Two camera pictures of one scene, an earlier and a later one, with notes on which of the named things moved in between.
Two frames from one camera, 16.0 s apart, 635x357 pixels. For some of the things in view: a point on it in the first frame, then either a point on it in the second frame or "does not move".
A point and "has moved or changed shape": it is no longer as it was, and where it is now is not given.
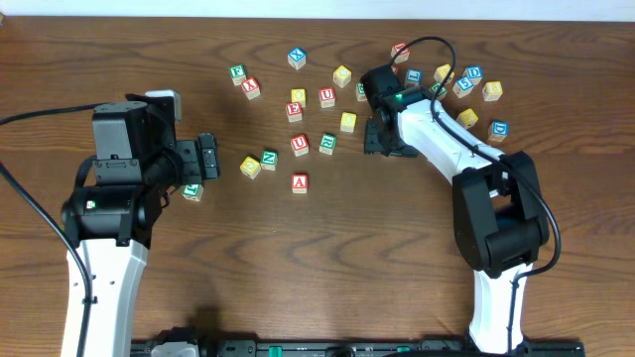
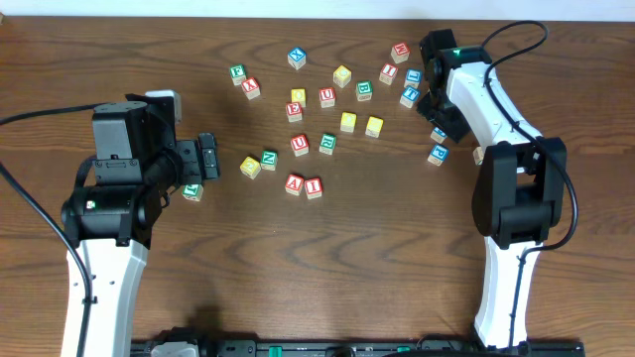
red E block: x=294 y=111 does not move
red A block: x=300 y=183 has moved or changed shape
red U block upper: x=326 y=97 does not move
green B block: x=361 y=91 does not move
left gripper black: x=206 y=157 does not move
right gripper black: x=376 y=140 → x=442 y=111
